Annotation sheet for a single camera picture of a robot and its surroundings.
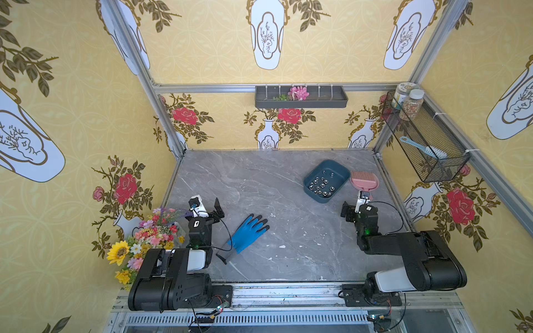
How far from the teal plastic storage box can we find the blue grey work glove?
0.28 meters

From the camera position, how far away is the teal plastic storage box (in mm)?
1022

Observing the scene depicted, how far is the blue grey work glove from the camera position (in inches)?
33.4
